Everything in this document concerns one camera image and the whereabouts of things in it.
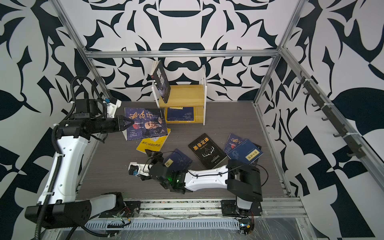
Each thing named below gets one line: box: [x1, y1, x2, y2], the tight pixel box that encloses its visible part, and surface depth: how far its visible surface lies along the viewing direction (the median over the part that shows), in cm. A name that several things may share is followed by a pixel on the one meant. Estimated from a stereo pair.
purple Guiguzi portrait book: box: [124, 107, 168, 141], surface depth 75 cm
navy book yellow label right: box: [226, 139, 264, 164], surface depth 93 cm
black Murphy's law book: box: [188, 133, 228, 169], surface depth 94 cm
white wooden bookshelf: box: [151, 64, 207, 126], surface depth 104 cm
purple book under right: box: [223, 133, 247, 154], surface depth 98 cm
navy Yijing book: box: [164, 148, 193, 172], surface depth 91 cm
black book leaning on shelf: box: [150, 60, 171, 104], surface depth 87 cm
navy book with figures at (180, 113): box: [167, 107, 194, 121], surface depth 107 cm
